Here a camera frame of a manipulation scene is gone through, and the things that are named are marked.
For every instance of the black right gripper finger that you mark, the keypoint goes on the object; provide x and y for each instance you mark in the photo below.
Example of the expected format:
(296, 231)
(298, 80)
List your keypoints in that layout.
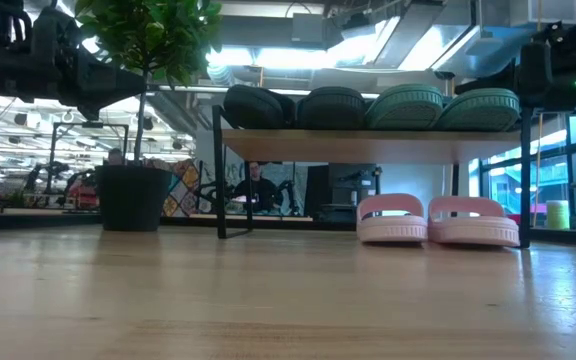
(498, 85)

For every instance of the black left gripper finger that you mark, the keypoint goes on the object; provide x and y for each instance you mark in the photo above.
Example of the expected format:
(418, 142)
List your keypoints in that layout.
(113, 90)

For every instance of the teal slide sandal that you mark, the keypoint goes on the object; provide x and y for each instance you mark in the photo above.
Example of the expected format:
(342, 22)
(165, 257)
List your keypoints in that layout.
(405, 107)
(483, 112)

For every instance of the dark navy slide sandal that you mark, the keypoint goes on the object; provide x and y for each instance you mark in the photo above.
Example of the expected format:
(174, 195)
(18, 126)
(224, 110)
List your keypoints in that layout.
(255, 107)
(333, 110)

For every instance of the pink slide sandal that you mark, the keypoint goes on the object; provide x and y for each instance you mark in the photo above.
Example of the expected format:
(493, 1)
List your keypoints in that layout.
(393, 230)
(473, 232)

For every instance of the black background robot arm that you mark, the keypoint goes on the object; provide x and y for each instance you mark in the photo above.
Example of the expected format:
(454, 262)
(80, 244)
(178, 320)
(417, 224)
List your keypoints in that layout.
(288, 195)
(205, 195)

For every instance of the person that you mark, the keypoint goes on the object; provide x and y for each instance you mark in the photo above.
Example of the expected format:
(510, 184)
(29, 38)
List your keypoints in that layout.
(115, 156)
(258, 192)

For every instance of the potted green tree black pot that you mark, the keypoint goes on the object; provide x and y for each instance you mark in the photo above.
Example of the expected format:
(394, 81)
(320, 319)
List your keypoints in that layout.
(133, 195)

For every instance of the colourful patchwork panel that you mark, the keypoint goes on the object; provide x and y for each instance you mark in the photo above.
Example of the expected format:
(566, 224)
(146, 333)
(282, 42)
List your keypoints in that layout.
(183, 190)

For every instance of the yellow-green cylinder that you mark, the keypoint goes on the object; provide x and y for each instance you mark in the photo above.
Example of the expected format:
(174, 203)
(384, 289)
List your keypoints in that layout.
(558, 215)

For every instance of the black equipment cabinet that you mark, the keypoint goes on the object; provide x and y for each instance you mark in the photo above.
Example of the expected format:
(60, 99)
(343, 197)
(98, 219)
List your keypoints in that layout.
(343, 192)

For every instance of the black metal frame rig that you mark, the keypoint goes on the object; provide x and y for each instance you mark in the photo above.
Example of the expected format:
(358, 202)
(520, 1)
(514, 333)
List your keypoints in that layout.
(88, 125)

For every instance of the wooden shelf black metal frame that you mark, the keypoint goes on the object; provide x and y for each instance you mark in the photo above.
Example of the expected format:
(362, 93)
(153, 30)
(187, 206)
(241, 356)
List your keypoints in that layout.
(368, 147)

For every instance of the grey ceiling duct box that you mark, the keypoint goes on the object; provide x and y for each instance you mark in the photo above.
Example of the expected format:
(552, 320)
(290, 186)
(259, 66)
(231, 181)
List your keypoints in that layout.
(308, 27)

